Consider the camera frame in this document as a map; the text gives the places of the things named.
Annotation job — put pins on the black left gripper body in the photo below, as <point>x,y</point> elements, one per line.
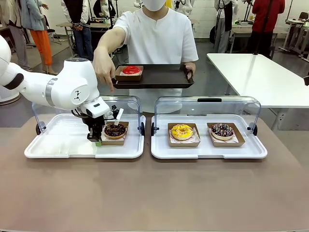
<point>95,122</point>

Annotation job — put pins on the person in yellow top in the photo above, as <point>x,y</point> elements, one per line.
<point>168,3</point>

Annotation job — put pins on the chocolate sprinkled donut in box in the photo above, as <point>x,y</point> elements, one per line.
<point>227,144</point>

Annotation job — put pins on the yellow sprinkled donut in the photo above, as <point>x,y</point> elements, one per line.
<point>176,134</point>

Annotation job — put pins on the grey background work table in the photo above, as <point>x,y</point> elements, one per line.
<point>63,24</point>

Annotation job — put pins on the black table clamp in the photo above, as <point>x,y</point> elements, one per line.
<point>306,81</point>

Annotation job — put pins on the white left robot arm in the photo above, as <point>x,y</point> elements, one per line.
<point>72,79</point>

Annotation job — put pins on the black stand pole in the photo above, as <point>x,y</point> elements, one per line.
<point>262,31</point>

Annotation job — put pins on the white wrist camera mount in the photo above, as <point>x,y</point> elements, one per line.
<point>119,117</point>

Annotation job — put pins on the person in red jacket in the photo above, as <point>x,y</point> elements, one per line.
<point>275,14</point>

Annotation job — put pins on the white display tray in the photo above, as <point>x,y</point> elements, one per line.
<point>207,152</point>
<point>60,149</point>

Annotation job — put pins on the person in black jacket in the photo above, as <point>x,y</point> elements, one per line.
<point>80,29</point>

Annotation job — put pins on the grey background desk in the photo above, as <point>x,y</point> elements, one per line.
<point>241,30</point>

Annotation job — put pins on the black lid hinge knob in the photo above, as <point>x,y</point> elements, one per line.
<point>152,129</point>
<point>38,129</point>
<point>143,129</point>
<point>254,129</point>

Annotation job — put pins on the mannequin with beige coat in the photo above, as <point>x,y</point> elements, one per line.
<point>14,24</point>

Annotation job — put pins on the black green-tipped left gripper finger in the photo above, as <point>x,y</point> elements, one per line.
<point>104,123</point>
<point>94,135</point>

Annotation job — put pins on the person's right hand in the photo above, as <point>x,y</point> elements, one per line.
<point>103,65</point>

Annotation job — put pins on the large white table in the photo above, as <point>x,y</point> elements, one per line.
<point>256,77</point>

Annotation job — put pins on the red glazed donut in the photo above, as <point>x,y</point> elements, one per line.
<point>128,71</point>
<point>128,78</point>

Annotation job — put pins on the dark white-drizzled donut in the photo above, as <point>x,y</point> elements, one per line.
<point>217,133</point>

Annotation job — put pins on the yellow glazed donut in box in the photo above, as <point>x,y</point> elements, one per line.
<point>183,145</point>

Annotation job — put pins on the clear display lid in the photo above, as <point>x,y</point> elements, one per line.
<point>231,108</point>
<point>134,106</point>

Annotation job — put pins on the white face mask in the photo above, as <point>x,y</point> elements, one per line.
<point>154,4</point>

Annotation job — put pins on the dark brown serving tray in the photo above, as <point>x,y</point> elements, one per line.
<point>161,77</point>

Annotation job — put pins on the white background desk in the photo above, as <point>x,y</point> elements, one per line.
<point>297,23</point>

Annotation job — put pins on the person's white shirt torso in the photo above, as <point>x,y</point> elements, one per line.
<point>159,36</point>

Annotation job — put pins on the person's right forearm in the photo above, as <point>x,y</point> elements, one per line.
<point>112,38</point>

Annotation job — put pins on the person's left hand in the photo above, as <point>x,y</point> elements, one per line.
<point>190,67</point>

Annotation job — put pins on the chocolate sprinkled donut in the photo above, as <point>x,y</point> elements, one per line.
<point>227,144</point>
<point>114,131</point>

